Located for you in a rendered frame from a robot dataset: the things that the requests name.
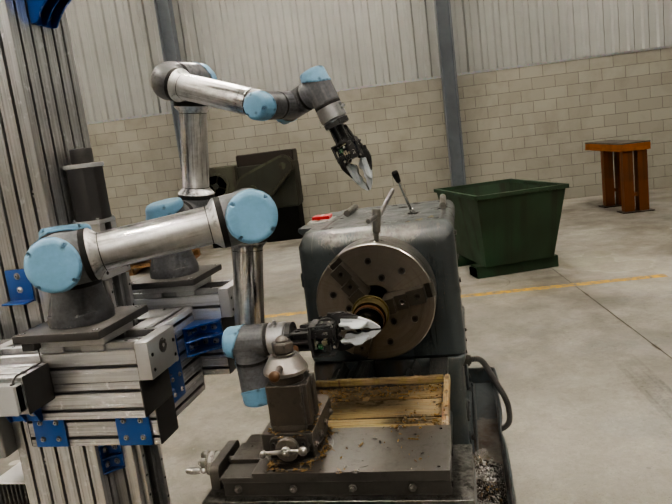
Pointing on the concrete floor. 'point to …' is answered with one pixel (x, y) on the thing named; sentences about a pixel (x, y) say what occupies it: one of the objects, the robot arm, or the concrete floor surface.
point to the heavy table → (623, 164)
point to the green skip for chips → (506, 225)
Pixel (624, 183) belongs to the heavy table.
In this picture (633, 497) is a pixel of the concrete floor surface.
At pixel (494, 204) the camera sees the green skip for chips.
